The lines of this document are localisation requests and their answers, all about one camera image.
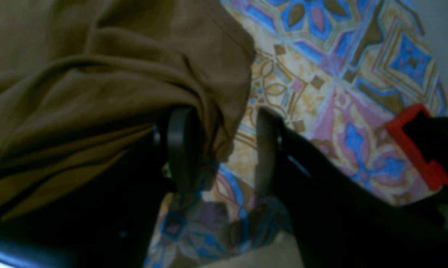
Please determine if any red black clamp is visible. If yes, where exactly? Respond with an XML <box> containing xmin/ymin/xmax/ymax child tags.
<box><xmin>386</xmin><ymin>103</ymin><xmax>448</xmax><ymax>191</ymax></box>

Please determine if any patterned tablecloth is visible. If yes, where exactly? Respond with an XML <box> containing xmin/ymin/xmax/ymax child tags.
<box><xmin>145</xmin><ymin>0</ymin><xmax>447</xmax><ymax>268</ymax></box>

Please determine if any brown t-shirt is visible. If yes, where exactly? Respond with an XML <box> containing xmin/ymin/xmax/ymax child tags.
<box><xmin>0</xmin><ymin>0</ymin><xmax>254</xmax><ymax>220</ymax></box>

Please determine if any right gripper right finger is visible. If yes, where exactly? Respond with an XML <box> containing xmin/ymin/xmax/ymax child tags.
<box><xmin>255</xmin><ymin>108</ymin><xmax>448</xmax><ymax>268</ymax></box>

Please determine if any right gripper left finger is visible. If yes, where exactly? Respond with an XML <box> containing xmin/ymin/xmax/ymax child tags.
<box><xmin>0</xmin><ymin>106</ymin><xmax>202</xmax><ymax>268</ymax></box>

